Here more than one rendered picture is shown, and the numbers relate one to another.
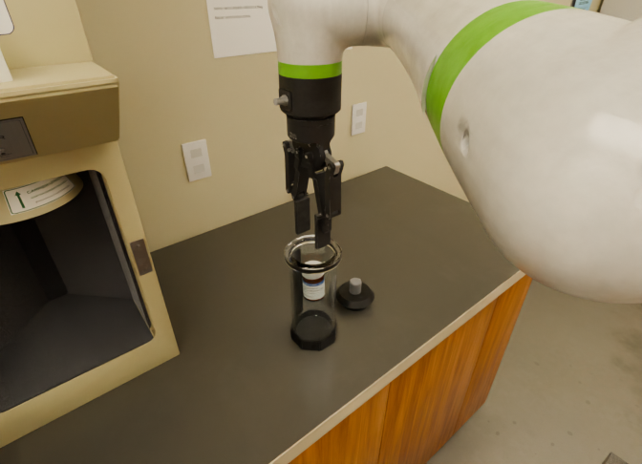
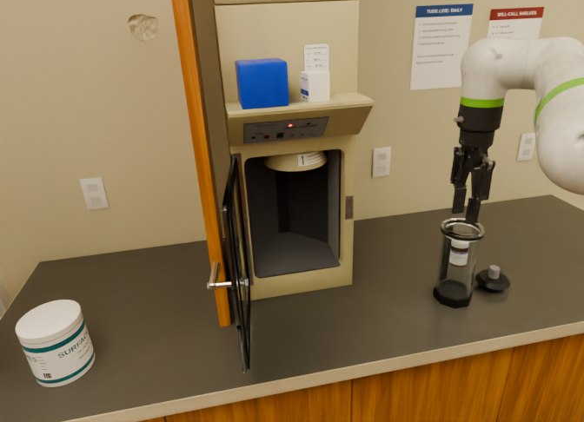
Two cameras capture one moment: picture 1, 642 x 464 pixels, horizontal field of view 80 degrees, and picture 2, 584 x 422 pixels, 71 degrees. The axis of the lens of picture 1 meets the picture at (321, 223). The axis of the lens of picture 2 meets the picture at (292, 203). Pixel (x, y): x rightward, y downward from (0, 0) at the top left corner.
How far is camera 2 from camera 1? 45 cm
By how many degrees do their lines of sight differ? 26
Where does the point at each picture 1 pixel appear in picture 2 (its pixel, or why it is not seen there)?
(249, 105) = (428, 126)
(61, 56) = (343, 89)
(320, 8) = (493, 68)
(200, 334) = (366, 277)
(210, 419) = (369, 322)
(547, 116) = (556, 120)
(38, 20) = (340, 72)
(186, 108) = (382, 123)
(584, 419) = not seen: outside the picture
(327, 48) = (494, 89)
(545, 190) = (550, 143)
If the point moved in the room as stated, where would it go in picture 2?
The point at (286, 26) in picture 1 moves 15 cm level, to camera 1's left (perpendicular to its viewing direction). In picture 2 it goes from (469, 76) to (400, 75)
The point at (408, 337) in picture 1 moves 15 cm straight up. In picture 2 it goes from (534, 319) to (547, 272)
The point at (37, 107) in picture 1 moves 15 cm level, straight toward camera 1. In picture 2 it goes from (337, 112) to (358, 128)
